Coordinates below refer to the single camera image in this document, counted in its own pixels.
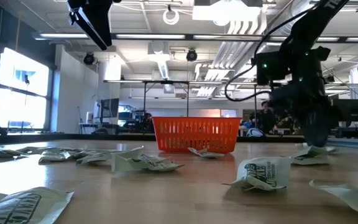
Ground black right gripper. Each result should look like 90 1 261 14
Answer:
268 45 334 148

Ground orange plastic basket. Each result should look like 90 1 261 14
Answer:
152 116 242 154

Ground black computer monitor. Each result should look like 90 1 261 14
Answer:
99 98 121 125
332 98 358 123

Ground black spotlight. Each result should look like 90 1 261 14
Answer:
185 48 198 62
83 52 96 66

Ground person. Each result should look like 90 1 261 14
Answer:
249 100 278 135

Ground blue white ball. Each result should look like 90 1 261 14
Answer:
246 127 265 138

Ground white light panel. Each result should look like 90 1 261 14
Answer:
192 4 262 23

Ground long fluorescent light rail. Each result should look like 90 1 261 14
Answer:
32 30 358 44

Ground white cable coil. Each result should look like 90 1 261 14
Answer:
162 8 180 26

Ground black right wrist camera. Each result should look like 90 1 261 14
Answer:
255 51 291 85

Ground black metal rig frame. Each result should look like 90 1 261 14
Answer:
103 79 272 119

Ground silver ventilation duct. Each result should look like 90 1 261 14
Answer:
259 6 298 55

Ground black aluminium table frame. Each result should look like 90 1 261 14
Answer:
0 116 358 150

